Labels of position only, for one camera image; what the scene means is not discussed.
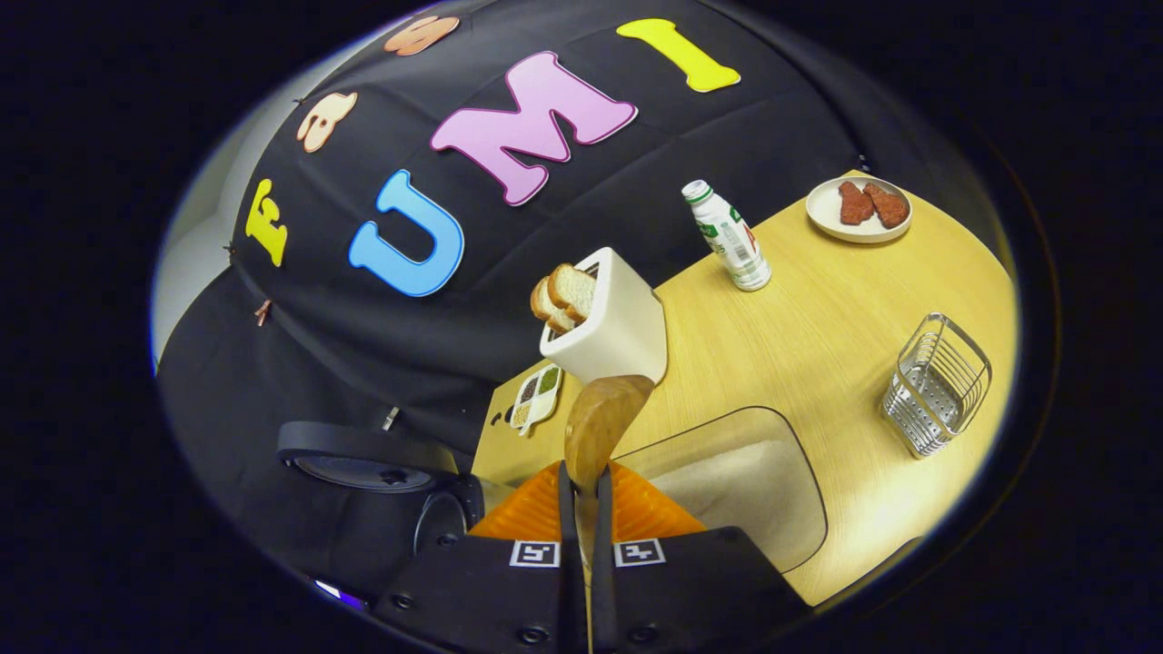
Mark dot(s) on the clear plastic container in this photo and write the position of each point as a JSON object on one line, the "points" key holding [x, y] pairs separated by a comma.
{"points": [[718, 429]]}

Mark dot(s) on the red meat piece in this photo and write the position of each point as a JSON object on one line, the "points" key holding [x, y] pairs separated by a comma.
{"points": [[854, 204], [889, 207]]}

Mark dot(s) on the dark grey rice cooker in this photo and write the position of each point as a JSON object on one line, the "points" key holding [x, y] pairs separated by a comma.
{"points": [[363, 445]]}

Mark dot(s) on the white green-label bottle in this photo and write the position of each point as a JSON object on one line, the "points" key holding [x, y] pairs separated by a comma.
{"points": [[731, 241]]}

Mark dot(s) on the white toaster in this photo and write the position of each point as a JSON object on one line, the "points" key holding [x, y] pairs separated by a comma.
{"points": [[618, 336]]}

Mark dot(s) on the bread slice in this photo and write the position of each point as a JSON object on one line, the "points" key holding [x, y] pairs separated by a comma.
{"points": [[574, 291], [550, 309]]}

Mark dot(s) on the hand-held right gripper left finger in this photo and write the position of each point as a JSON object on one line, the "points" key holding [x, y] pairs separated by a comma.
{"points": [[566, 599]]}

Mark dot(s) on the silver clip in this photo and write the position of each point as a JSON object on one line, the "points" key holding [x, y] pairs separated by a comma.
{"points": [[391, 418]]}

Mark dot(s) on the pink clothes peg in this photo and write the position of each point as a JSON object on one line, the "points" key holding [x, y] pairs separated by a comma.
{"points": [[263, 312]]}

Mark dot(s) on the white sectioned grain dish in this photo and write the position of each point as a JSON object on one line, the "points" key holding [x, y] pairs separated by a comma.
{"points": [[536, 400]]}

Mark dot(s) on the white round plate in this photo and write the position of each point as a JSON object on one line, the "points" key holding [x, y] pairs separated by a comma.
{"points": [[827, 218]]}

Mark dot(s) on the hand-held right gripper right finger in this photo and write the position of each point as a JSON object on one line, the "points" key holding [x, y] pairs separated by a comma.
{"points": [[604, 609]]}

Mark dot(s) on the wooden spoon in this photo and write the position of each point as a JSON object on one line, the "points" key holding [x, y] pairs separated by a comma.
{"points": [[604, 418]]}

